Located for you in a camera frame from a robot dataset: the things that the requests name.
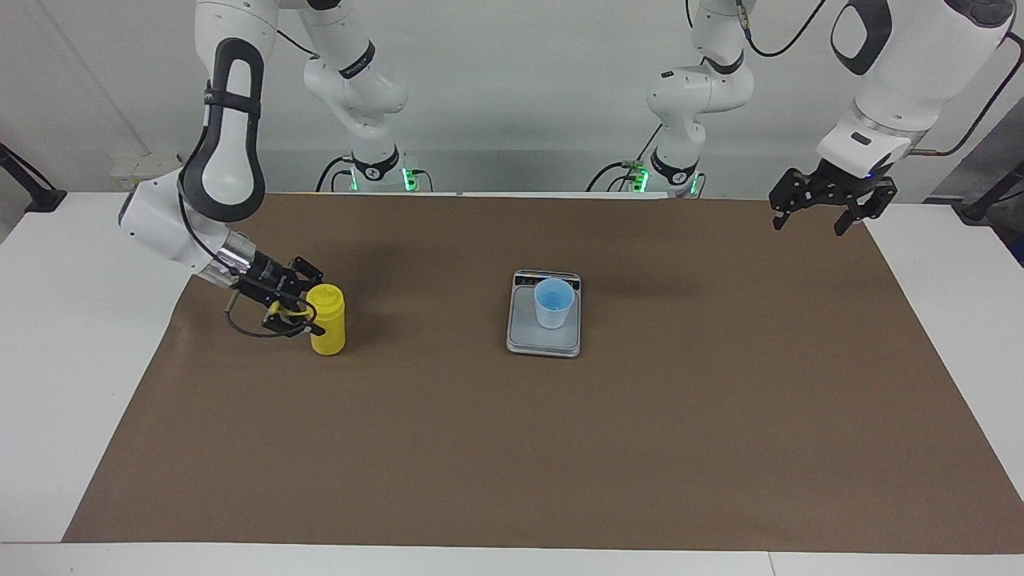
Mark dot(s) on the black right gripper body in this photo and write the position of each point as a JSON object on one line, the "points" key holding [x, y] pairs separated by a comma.
{"points": [[272, 280]]}

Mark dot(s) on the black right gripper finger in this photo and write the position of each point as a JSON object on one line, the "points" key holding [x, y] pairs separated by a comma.
{"points": [[292, 322], [308, 270]]}

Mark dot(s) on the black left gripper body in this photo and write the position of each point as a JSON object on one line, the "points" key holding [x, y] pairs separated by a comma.
{"points": [[842, 184]]}

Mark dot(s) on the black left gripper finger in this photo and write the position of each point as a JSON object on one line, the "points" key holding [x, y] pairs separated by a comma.
{"points": [[878, 197], [794, 190]]}

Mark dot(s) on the yellow squeeze bottle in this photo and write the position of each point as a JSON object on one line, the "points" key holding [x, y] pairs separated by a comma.
{"points": [[330, 328]]}

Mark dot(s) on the light blue plastic cup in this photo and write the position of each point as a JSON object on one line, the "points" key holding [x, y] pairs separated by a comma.
{"points": [[554, 312]]}

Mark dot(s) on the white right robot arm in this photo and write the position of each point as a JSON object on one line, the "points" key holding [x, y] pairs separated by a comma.
{"points": [[160, 228]]}

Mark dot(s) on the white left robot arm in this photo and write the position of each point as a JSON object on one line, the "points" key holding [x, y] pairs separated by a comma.
{"points": [[904, 72]]}

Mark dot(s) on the silver digital kitchen scale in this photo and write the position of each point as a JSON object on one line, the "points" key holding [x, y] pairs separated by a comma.
{"points": [[544, 342]]}

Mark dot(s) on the black stand clamp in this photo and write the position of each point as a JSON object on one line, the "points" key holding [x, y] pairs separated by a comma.
{"points": [[40, 198], [980, 210]]}

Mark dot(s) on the brown table mat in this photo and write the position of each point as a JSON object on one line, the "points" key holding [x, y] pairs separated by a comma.
{"points": [[480, 448]]}

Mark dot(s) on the white wall socket strip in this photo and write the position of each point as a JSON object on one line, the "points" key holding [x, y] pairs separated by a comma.
{"points": [[128, 170]]}

